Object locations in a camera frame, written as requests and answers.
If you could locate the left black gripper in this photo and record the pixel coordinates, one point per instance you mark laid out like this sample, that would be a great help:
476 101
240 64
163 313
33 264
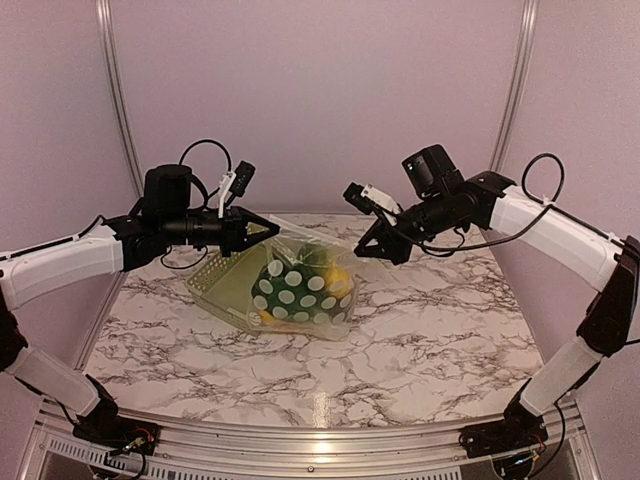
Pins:
233 224

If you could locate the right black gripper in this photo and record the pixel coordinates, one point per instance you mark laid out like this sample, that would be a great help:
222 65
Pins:
392 246

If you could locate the yellow lemon toy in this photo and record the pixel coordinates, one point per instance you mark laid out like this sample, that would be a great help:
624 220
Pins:
337 282

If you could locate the clear zip top bag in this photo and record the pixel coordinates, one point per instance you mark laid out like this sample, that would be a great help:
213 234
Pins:
364 271

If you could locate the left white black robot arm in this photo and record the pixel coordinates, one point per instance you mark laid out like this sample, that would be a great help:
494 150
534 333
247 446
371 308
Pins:
119 244

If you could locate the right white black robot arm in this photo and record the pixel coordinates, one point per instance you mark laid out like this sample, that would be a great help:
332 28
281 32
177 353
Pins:
609 265

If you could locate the pale green perforated basket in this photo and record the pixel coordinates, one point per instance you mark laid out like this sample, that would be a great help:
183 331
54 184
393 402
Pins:
222 286

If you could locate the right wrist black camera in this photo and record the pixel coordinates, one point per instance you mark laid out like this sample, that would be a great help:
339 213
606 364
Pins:
432 172

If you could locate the wrist black camera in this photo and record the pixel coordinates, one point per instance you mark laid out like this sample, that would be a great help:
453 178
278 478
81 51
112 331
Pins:
432 172
167 193

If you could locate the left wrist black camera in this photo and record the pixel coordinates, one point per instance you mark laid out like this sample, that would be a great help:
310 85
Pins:
167 193

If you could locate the right aluminium frame post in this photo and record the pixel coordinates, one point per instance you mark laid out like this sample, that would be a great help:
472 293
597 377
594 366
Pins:
517 84

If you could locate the front aluminium rail base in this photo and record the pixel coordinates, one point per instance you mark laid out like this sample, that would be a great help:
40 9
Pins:
190 449

